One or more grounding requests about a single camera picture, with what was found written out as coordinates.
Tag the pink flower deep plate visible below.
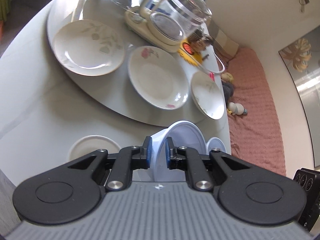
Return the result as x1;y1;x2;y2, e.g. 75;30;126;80
127;46;189;110

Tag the dark monkey plush toy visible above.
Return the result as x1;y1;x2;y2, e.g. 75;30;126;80
222;81;234;105

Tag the plaid pillow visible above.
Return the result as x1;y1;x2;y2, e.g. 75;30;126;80
208;21;239;62

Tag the white power cable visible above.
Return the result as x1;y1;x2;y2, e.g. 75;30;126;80
197;42;226;74

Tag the glass electric kettle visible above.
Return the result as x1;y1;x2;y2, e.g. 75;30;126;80
138;0;212;37

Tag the grey penguin plush toy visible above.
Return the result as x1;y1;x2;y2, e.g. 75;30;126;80
227;102;247;115

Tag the gold leaf wall painting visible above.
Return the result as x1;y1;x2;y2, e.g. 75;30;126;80
279;27;319;168

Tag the pink blanket sofa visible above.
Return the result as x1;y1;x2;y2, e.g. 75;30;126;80
227;48;286;176

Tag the yellow sunflower coaster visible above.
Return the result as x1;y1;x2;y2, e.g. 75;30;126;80
177;39;203;66

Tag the beige plush toy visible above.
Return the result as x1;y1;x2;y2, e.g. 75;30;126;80
221;72;234;84

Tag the brown dog figurine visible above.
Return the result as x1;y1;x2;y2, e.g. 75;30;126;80
187;29;214;53

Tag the floral deep plate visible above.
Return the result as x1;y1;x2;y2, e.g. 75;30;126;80
190;72;225;120

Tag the white bowl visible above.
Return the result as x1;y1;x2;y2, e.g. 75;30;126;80
67;135;121;162
150;120;206;182
206;137;226;154

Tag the cream kettle base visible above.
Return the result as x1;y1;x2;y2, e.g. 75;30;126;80
124;7;181;53

